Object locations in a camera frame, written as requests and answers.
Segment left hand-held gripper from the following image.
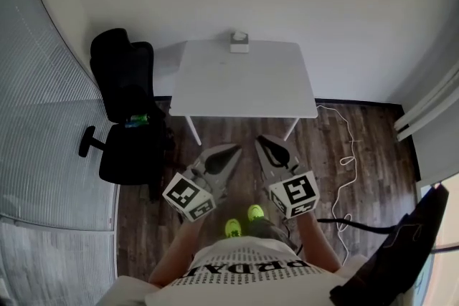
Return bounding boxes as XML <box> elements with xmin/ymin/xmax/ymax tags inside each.
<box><xmin>161</xmin><ymin>143</ymin><xmax>242</xmax><ymax>223</ymax></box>

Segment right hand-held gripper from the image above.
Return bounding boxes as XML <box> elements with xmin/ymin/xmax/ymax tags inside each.
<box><xmin>255</xmin><ymin>135</ymin><xmax>321</xmax><ymax>219</ymax></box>

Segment white and grey tissue box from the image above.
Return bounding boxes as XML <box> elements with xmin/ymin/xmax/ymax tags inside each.
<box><xmin>229</xmin><ymin>31</ymin><xmax>250</xmax><ymax>54</ymax></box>

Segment person's left forearm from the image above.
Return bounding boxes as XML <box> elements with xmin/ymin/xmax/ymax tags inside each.
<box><xmin>148</xmin><ymin>214</ymin><xmax>202</xmax><ymax>290</ymax></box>

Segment person's right forearm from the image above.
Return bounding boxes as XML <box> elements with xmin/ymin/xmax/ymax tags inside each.
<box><xmin>294</xmin><ymin>211</ymin><xmax>342</xmax><ymax>274</ymax></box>

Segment white table leg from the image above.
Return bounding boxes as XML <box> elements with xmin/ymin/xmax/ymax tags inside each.
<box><xmin>185</xmin><ymin>115</ymin><xmax>202</xmax><ymax>147</ymax></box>
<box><xmin>284</xmin><ymin>118</ymin><xmax>301</xmax><ymax>141</ymax></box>

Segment neon yellow shoe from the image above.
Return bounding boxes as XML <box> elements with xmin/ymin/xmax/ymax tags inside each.
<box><xmin>247</xmin><ymin>204</ymin><xmax>265</xmax><ymax>221</ymax></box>
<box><xmin>224</xmin><ymin>219</ymin><xmax>242</xmax><ymax>239</ymax></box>

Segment dark grey trousers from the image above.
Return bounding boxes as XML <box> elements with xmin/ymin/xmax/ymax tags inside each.
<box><xmin>245</xmin><ymin>217</ymin><xmax>299</xmax><ymax>256</ymax></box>

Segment white printed t-shirt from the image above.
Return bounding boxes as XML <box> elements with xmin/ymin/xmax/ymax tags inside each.
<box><xmin>91</xmin><ymin>239</ymin><xmax>359</xmax><ymax>306</ymax></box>

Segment black office chair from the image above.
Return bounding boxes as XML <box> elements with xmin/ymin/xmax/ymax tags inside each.
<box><xmin>78</xmin><ymin>27</ymin><xmax>170</xmax><ymax>204</ymax></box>

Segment black bag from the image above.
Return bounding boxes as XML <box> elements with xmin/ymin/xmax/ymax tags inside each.
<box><xmin>328</xmin><ymin>182</ymin><xmax>451</xmax><ymax>306</ymax></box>

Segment grey window blinds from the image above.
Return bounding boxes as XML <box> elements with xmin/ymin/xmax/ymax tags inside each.
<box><xmin>0</xmin><ymin>0</ymin><xmax>120</xmax><ymax>298</ymax></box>

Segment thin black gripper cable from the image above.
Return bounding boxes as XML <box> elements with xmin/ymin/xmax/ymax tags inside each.
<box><xmin>280</xmin><ymin>217</ymin><xmax>305</xmax><ymax>252</ymax></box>

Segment thin white floor cable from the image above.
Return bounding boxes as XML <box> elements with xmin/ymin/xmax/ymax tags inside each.
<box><xmin>314</xmin><ymin>102</ymin><xmax>364</xmax><ymax>264</ymax></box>

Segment thick black cable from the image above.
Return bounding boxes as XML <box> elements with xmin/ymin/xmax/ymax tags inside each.
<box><xmin>317</xmin><ymin>216</ymin><xmax>399</xmax><ymax>234</ymax></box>

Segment white wall pipes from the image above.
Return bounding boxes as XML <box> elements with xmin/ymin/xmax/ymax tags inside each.
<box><xmin>393</xmin><ymin>67</ymin><xmax>459</xmax><ymax>143</ymax></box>

